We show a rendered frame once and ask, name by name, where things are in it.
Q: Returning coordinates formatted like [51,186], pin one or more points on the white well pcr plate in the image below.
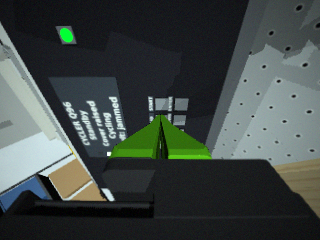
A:
[27,98]

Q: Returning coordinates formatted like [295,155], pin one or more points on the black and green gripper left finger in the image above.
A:
[144,143]

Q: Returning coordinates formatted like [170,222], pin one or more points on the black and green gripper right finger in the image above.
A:
[176,144]

